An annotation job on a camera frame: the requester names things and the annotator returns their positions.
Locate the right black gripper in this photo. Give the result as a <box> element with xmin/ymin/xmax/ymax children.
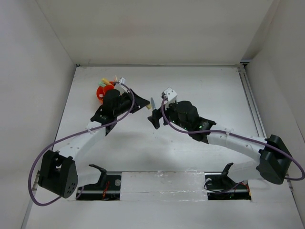
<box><xmin>148</xmin><ymin>99</ymin><xmax>191</xmax><ymax>131</ymax></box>

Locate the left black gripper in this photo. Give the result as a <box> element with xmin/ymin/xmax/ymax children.
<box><xmin>113</xmin><ymin>89</ymin><xmax>149</xmax><ymax>117</ymax></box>

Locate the thick yellow highlighter marker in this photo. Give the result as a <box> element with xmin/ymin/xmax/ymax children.
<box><xmin>99</xmin><ymin>78</ymin><xmax>111</xmax><ymax>87</ymax></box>

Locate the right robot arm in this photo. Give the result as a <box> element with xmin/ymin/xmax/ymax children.
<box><xmin>148</xmin><ymin>101</ymin><xmax>292</xmax><ymax>188</ymax></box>

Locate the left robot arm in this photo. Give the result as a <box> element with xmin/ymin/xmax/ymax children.
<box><xmin>38</xmin><ymin>89</ymin><xmax>150</xmax><ymax>198</ymax></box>

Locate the orange round organizer container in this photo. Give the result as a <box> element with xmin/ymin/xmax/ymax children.
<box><xmin>96</xmin><ymin>82</ymin><xmax>114</xmax><ymax>104</ymax></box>

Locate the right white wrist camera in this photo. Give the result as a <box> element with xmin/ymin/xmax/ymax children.
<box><xmin>161</xmin><ymin>87</ymin><xmax>178</xmax><ymax>105</ymax></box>

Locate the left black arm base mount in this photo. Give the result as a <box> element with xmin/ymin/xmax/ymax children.
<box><xmin>76</xmin><ymin>164</ymin><xmax>122</xmax><ymax>201</ymax></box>

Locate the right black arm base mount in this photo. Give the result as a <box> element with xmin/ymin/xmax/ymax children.
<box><xmin>203</xmin><ymin>163</ymin><xmax>252</xmax><ymax>200</ymax></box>

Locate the aluminium frame rail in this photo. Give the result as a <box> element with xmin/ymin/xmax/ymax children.
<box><xmin>239</xmin><ymin>62</ymin><xmax>293</xmax><ymax>191</ymax></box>

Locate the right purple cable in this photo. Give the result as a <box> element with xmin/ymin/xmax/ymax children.
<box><xmin>161</xmin><ymin>94</ymin><xmax>305</xmax><ymax>194</ymax></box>

